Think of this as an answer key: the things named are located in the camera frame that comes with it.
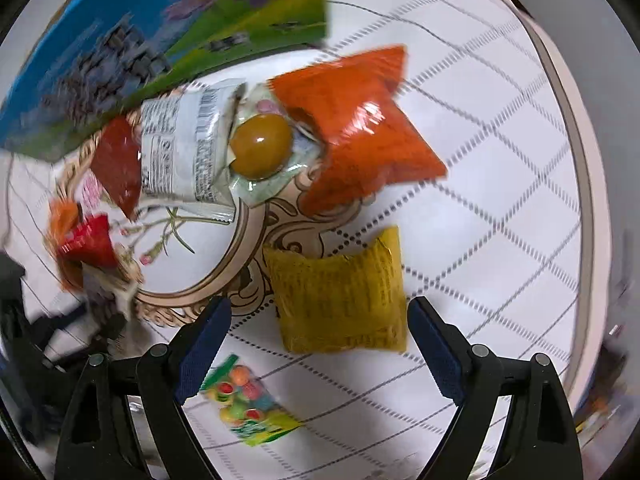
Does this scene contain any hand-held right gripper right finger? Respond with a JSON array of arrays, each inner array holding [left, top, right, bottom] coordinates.
[[406, 296, 586, 480]]

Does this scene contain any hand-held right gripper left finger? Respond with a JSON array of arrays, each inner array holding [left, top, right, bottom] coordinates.
[[54, 296, 234, 480]]

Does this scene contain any colourful candy packet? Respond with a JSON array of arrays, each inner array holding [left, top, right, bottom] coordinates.
[[200, 355, 306, 447]]

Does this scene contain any yellow snack packet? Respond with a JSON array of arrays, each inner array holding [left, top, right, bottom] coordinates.
[[261, 225, 408, 356]]

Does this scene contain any small bright red packet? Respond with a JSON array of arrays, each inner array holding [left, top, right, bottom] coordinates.
[[55, 214, 118, 267]]

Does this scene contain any small orange packet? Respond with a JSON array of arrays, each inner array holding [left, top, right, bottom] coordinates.
[[47, 199, 83, 291]]

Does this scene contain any dark red packet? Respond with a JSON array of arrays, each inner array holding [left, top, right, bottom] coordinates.
[[90, 116, 143, 222]]

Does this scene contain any white snack packet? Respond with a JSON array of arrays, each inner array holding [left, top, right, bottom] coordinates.
[[137, 80, 248, 223]]

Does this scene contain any brown round pastry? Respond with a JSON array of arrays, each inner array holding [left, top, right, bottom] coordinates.
[[227, 85, 326, 208]]

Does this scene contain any orange snack packet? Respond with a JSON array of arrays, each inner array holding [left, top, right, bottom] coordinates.
[[268, 45, 448, 216]]

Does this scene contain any blue green printed milk box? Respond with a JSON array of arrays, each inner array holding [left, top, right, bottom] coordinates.
[[0, 0, 331, 163]]

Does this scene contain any white printed tablecloth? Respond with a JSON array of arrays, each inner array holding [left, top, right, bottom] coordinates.
[[0, 0, 596, 480]]

